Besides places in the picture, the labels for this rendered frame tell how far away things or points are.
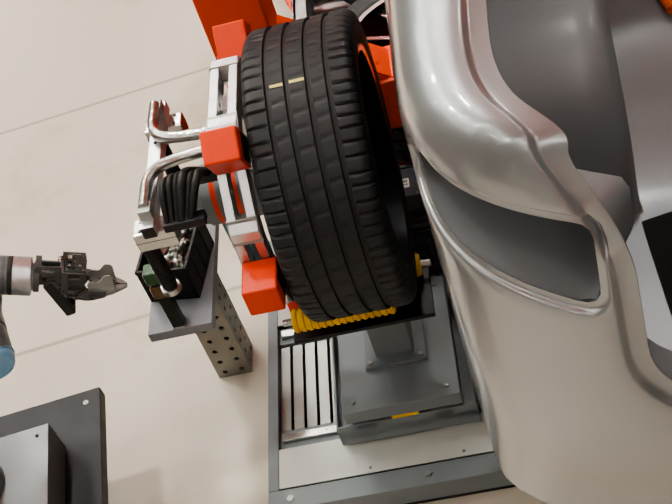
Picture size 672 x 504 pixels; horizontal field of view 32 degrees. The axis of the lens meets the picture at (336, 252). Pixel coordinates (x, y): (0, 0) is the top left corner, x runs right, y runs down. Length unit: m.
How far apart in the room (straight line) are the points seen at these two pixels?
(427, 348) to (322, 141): 0.89
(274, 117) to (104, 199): 1.94
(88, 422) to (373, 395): 0.74
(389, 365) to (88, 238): 1.44
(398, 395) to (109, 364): 1.06
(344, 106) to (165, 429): 1.40
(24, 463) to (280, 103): 1.16
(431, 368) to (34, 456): 1.00
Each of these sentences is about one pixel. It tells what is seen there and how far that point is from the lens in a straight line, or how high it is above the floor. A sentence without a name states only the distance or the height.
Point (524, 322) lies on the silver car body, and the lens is 1.51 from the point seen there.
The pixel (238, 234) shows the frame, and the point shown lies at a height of 0.96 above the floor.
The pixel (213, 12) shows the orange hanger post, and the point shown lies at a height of 1.00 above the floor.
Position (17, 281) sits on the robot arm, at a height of 0.83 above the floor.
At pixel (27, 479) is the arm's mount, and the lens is 2.90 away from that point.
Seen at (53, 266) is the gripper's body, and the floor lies 0.82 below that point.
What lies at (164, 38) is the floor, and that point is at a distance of 4.80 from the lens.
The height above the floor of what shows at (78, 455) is 0.30.
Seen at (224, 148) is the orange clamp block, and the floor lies 1.14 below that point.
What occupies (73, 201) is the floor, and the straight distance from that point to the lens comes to 4.20.
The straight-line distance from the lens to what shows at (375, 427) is 2.95.
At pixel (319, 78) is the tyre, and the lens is 2.28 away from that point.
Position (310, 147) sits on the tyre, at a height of 1.10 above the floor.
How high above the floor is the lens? 2.50
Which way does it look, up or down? 44 degrees down
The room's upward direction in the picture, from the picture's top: 20 degrees counter-clockwise
